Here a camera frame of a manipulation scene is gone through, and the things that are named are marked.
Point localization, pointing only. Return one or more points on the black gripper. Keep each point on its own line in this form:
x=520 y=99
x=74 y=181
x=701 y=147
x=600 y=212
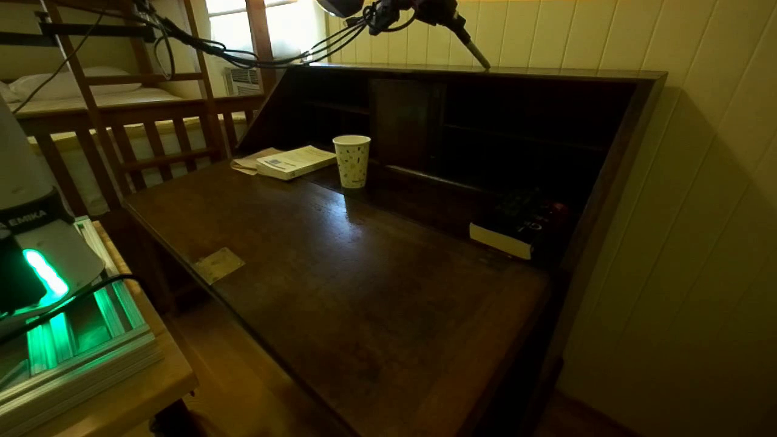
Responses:
x=413 y=10

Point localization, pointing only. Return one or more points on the white dotted paper cup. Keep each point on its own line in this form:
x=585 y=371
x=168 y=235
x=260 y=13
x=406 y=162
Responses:
x=354 y=166

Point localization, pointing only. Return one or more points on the light wooden side table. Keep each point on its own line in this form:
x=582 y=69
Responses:
x=153 y=380

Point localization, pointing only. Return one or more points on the green lit robot mounting stand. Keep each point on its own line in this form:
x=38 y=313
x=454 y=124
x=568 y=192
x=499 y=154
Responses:
x=74 y=324

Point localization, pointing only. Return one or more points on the white paperback book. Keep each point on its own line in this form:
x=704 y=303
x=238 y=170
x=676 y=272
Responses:
x=295 y=160

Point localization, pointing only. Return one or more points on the bright window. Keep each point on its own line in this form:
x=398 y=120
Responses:
x=282 y=28

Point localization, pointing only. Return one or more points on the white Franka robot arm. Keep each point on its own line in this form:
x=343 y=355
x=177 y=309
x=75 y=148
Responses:
x=21 y=170

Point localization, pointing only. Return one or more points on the wooden bunk ladder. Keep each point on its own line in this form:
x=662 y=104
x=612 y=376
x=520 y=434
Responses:
x=100 y=130

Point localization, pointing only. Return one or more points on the dark wooden secretary desk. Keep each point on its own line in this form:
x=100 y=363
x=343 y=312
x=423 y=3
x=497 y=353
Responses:
x=364 y=306

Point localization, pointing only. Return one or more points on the small dark cabinet door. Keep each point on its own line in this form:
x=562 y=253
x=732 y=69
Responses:
x=404 y=121

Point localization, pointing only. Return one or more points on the beige label on desk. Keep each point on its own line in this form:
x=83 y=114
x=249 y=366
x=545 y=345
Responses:
x=220 y=266

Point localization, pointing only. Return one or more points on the black remote control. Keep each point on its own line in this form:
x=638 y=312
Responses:
x=530 y=209

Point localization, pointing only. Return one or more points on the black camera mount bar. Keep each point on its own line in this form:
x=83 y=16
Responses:
x=99 y=30

